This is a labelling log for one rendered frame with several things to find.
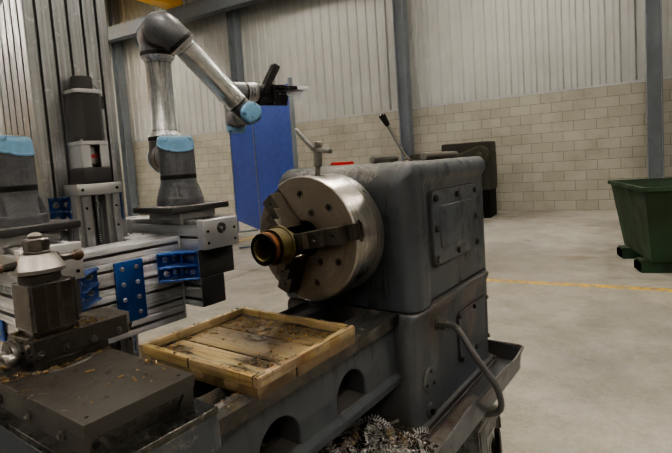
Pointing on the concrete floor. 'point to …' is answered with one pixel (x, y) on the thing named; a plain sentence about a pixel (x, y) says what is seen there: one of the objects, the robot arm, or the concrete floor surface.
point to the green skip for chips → (645, 222)
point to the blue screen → (262, 160)
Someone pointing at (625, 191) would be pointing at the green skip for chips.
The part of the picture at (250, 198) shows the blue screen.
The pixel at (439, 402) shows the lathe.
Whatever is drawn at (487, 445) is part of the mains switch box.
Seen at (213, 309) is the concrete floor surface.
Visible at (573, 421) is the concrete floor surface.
